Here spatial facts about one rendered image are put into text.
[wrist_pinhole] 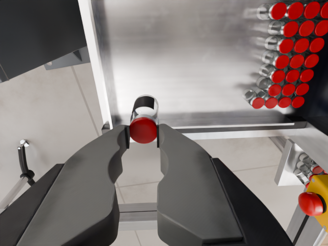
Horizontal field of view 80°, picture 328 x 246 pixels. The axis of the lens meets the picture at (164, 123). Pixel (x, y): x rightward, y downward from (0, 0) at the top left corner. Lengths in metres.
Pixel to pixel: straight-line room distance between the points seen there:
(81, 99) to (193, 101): 1.11
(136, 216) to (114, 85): 0.94
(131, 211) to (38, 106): 0.91
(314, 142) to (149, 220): 0.93
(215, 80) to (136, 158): 1.29
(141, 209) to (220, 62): 1.01
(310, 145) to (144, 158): 1.27
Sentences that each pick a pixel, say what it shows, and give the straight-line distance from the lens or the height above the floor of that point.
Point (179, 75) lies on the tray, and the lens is 0.36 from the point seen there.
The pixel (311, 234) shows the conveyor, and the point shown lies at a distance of 0.73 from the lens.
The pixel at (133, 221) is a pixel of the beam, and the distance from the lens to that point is 1.20.
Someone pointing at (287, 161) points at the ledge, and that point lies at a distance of 0.54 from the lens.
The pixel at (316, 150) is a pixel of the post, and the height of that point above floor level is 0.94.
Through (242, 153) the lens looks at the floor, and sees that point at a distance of 1.69.
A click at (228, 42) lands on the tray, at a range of 0.37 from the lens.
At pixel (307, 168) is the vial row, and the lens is 0.54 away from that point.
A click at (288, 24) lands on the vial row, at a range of 0.35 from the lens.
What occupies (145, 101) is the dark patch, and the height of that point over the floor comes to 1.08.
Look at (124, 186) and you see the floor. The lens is 1.81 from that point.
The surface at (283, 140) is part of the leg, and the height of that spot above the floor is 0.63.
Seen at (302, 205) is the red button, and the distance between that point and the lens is 0.46.
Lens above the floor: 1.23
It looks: 61 degrees down
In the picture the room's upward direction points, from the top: 177 degrees clockwise
